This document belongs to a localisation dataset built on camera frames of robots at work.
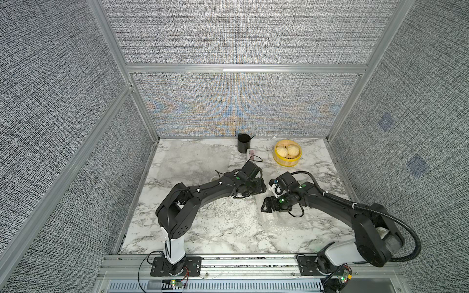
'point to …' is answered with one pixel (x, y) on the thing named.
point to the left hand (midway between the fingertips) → (266, 189)
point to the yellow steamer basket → (289, 161)
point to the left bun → (282, 151)
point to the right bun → (293, 150)
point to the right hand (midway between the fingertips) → (267, 205)
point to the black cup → (243, 142)
